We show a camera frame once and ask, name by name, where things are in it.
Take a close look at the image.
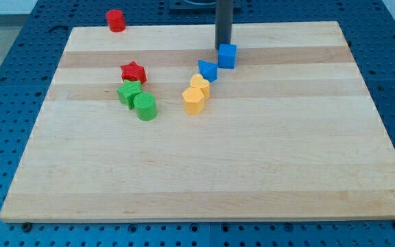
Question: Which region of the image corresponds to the blue triangular prism block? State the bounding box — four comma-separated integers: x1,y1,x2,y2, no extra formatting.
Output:
198,60,218,82

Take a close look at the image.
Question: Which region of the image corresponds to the yellow pentagon block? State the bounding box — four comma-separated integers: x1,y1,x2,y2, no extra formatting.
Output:
182,87,205,115

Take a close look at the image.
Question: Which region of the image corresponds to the yellow heart block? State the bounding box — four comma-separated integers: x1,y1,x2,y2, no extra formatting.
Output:
190,73,211,99

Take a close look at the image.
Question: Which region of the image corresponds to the green star block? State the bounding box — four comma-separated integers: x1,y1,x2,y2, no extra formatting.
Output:
117,80,143,110

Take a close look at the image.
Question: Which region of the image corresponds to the red cylinder block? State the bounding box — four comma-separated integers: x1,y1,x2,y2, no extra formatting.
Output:
106,9,126,32

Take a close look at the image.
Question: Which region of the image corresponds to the light wooden board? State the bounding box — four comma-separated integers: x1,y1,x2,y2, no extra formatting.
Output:
0,21,395,223

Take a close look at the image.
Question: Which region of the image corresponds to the green cylinder block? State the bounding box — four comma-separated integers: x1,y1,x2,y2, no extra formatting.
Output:
134,93,158,121

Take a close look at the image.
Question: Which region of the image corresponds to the red star block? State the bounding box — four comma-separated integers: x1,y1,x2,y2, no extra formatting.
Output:
120,61,147,84

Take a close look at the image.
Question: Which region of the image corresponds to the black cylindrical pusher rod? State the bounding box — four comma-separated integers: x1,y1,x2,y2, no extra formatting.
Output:
215,0,234,50

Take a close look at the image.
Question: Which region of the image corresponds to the blue cube block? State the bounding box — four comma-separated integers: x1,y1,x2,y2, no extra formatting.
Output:
217,44,237,69

